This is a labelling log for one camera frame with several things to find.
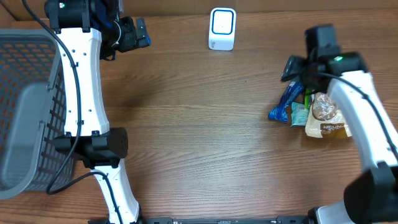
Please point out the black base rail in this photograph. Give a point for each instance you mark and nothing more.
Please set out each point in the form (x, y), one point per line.
(278, 220)

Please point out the grey plastic mesh basket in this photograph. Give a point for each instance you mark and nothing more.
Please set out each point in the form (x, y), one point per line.
(33, 110)

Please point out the mint green snack pack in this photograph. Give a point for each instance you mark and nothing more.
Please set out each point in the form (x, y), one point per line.
(299, 115)

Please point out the white barcode scanner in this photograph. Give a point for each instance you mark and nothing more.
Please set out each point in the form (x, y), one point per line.
(222, 28)

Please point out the beige nut snack bag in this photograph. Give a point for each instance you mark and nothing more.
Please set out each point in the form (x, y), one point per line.
(325, 119)

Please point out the blue Oreo cookie pack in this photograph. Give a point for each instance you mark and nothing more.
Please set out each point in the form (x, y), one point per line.
(293, 90)

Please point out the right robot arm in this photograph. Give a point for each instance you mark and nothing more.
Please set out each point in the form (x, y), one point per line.
(345, 78)

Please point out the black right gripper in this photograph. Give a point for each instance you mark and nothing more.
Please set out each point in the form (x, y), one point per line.
(291, 72)

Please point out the green candy snack bag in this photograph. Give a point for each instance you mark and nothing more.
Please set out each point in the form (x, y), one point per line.
(308, 98)

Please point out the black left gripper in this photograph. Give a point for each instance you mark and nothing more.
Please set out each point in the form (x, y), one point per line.
(132, 41)

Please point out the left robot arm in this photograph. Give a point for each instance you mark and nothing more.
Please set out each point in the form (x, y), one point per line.
(88, 32)

